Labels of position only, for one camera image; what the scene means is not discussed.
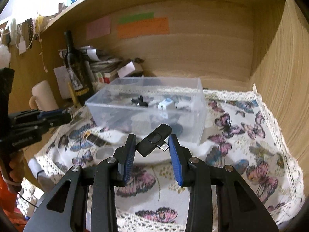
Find black gold lighter bar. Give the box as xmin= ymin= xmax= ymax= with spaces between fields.
xmin=83 ymin=132 xmax=110 ymax=147

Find clear plastic storage box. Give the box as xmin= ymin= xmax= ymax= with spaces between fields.
xmin=85 ymin=77 xmax=207 ymax=144

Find black metal hair clip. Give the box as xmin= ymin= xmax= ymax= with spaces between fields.
xmin=132 ymin=95 xmax=149 ymax=107

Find black usb flash drive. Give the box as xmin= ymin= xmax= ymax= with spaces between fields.
xmin=136 ymin=124 xmax=172 ymax=157

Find white cube plug adapter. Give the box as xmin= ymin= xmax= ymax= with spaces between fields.
xmin=158 ymin=98 xmax=177 ymax=111

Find cream ceramic mug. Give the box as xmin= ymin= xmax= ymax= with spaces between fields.
xmin=29 ymin=80 xmax=59 ymax=111

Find white paper sheet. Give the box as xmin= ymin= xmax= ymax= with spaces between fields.
xmin=54 ymin=66 xmax=72 ymax=100

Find dark wine bottle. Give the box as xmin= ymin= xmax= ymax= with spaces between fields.
xmin=65 ymin=30 xmax=94 ymax=106

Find white fluffy puff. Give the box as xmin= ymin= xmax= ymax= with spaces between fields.
xmin=0 ymin=44 xmax=11 ymax=68

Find butterfly print lace cloth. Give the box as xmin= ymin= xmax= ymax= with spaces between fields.
xmin=28 ymin=90 xmax=305 ymax=231

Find stack of books and papers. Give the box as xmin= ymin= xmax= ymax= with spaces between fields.
xmin=82 ymin=45 xmax=145 ymax=88

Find small white pink box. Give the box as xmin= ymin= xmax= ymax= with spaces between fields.
xmin=117 ymin=61 xmax=137 ymax=78

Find pink sticky note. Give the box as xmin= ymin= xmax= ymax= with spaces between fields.
xmin=86 ymin=16 xmax=111 ymax=40

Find green sticky note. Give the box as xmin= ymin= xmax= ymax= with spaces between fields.
xmin=118 ymin=12 xmax=155 ymax=25

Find orange sticky note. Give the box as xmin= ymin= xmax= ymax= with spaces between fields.
xmin=117 ymin=17 xmax=170 ymax=39

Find hanging tags and cords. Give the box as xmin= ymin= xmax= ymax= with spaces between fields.
xmin=0 ymin=14 xmax=49 ymax=73

